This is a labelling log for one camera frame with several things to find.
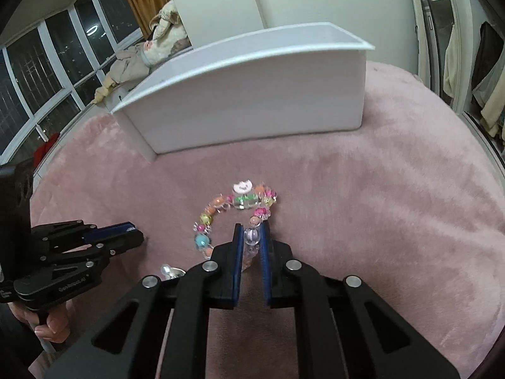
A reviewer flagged hanging black garment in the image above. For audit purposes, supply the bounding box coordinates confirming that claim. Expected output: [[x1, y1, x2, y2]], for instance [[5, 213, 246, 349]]
[[471, 21, 504, 90]]

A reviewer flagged white wardrobe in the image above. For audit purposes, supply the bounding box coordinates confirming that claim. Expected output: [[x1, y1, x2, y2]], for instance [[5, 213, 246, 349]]
[[413, 0, 504, 161]]

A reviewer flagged black camera box left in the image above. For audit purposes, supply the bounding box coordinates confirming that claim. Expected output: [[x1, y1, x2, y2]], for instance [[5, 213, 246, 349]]
[[1, 158, 34, 281]]

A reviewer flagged left human hand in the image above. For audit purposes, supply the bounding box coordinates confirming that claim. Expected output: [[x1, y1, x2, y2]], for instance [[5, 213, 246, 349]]
[[8, 302, 70, 344]]

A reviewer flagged beige clothes pile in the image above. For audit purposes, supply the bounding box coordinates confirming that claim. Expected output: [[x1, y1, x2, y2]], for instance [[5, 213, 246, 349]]
[[92, 0, 191, 105]]

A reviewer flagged red cloth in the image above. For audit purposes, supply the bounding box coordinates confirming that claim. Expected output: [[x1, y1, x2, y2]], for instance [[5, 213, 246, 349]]
[[33, 133, 60, 169]]

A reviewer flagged pink fluffy blanket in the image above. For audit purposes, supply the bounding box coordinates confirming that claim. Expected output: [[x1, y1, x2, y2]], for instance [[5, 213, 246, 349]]
[[31, 63, 504, 378]]

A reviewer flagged white drawer cabinet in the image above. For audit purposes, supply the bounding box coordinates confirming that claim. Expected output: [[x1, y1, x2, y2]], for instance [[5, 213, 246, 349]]
[[33, 43, 199, 178]]

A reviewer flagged large window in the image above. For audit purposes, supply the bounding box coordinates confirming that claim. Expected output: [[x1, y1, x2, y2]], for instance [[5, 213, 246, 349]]
[[1, 0, 142, 163]]

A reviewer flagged white storage box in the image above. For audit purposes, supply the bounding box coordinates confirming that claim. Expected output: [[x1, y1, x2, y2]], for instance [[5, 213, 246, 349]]
[[111, 22, 372, 160]]

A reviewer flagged hanging cream garment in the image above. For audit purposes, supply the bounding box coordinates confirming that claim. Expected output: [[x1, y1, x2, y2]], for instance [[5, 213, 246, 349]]
[[443, 24, 460, 98]]

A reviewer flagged colourful bead charm bracelet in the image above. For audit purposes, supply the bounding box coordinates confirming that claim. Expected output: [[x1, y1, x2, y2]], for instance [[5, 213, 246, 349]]
[[193, 179, 279, 271]]

